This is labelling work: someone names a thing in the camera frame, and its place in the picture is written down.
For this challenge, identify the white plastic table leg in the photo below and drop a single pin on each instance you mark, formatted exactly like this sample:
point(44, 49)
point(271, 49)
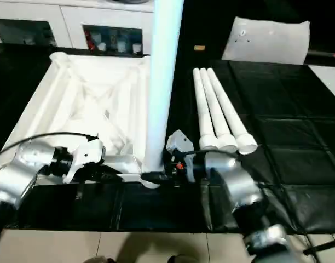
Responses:
point(162, 82)
point(202, 109)
point(216, 109)
point(229, 109)

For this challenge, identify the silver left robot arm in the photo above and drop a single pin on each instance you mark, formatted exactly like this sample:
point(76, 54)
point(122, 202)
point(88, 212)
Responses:
point(19, 170)

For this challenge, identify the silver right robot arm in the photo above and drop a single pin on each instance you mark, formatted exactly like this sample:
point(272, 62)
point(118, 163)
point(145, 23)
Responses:
point(238, 180)

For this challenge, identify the small gold label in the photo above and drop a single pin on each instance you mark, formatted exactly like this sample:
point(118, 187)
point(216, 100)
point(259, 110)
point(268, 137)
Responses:
point(199, 47)

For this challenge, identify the small white jar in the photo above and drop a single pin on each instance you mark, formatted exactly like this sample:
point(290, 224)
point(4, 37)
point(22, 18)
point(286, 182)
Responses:
point(136, 49)
point(103, 46)

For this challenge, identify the white jar with blue print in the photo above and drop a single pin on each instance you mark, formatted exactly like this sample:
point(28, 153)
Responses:
point(120, 46)

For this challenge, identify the black padded work mat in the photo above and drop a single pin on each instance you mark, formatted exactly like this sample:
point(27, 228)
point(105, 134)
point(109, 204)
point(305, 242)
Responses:
point(293, 109)

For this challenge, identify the red bottle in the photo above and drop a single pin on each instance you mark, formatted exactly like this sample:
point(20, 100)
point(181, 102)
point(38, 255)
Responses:
point(89, 40)

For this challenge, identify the white cabinet with glass doors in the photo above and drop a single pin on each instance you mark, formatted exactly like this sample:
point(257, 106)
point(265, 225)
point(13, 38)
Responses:
point(71, 19)

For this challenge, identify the black metal bar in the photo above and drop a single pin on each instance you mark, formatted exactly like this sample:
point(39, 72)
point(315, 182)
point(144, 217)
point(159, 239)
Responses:
point(323, 246)

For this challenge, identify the white flat board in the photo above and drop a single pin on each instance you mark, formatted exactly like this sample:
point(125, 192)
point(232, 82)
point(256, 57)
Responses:
point(331, 79)

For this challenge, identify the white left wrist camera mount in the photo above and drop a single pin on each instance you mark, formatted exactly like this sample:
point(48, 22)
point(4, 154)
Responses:
point(88, 154)

